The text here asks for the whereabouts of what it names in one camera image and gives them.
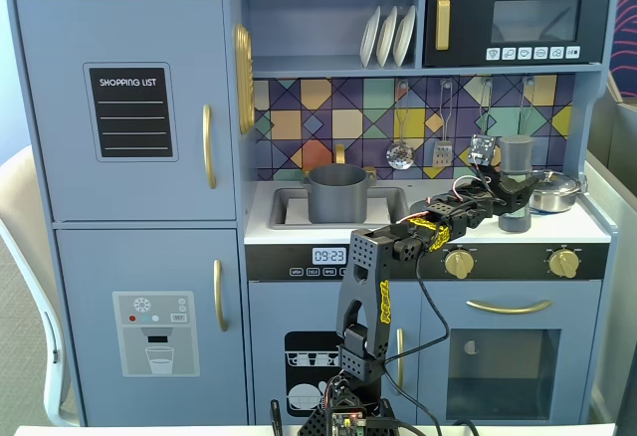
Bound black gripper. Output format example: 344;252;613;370
455;166;541;223

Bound steel pot with lid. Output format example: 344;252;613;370
527;168;584;215

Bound gold stove knob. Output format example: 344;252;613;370
443;248;475;280
547;249;580;280

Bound steel slotted spatula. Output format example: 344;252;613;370
431;79;455;169

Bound gray cooking pot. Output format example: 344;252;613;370
299;163;375;225

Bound gold faucet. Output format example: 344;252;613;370
300;142;378;178

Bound white plate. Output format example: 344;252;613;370
375;5;400;69
359;5;382;70
392;4;418;69

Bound robot controller board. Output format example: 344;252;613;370
327;407;368;436

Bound beige chair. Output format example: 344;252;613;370
0;143;77;428

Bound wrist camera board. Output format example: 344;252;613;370
467;132;500;166

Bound steel wire-handled utensil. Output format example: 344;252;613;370
517;77;536;138

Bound gold oven handle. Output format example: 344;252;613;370
465;298;553;316

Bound thick black cable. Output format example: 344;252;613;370
385;251;452;436

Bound gold microwave handle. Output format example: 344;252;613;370
435;0;452;53

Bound gold dishwasher handle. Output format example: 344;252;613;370
395;327;406;398

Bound long gold fridge handle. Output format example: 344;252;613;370
201;103;218;190

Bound short gold fridge handle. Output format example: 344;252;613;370
213;258;229;333

